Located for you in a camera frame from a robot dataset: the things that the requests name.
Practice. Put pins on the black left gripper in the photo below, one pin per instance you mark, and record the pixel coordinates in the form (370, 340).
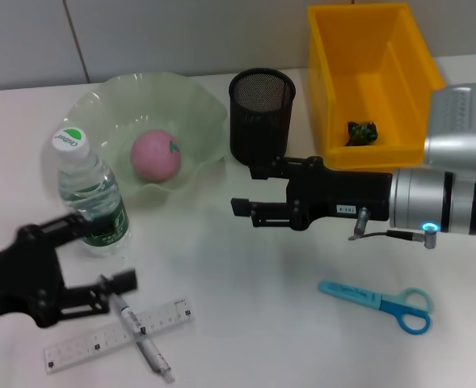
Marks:
(19, 279)

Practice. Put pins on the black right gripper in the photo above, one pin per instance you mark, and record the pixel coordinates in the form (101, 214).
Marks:
(342, 194)

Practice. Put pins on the clear water bottle green label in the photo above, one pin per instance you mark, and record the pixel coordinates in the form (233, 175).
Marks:
(84, 178)

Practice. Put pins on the green plastic wrapper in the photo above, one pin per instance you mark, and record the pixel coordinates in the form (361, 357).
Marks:
(363, 133)

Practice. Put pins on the pink toy peach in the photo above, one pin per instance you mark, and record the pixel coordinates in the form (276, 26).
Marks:
(152, 157)

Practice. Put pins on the black mesh pen holder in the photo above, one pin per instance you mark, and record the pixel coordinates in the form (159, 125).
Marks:
(262, 121)

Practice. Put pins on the transparent plastic ruler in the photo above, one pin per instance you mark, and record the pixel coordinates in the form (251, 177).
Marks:
(80, 349)

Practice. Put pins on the grey pen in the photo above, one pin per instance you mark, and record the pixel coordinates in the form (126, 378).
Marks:
(152, 351)

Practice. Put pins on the blue scissors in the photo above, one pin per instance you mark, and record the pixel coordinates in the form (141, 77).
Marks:
(350, 293)

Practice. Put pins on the green glass fruit plate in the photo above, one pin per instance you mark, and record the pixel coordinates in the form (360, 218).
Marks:
(161, 101)

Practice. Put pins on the yellow plastic bin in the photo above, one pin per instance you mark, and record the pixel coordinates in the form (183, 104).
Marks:
(363, 60)

